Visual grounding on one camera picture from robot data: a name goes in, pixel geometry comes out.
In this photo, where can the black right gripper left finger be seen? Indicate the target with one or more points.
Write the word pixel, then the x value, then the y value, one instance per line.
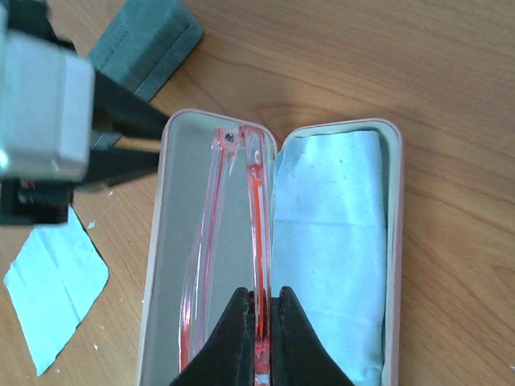
pixel 227 358

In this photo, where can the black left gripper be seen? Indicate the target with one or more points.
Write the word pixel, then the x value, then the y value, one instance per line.
pixel 27 202

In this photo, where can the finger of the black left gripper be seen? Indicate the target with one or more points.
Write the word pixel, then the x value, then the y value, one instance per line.
pixel 117 110

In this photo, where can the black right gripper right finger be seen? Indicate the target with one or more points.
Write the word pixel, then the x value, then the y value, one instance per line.
pixel 297 355

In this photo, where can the pink translucent sunglasses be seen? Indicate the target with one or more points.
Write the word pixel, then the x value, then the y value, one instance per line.
pixel 232 248

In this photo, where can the blue grey glasses case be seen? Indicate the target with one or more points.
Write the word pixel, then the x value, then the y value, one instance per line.
pixel 145 44

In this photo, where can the pink glasses case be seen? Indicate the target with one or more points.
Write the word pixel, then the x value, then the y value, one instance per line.
pixel 180 197

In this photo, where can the light blue cleaning cloth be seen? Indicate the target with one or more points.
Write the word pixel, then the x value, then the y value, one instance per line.
pixel 329 243
pixel 53 283

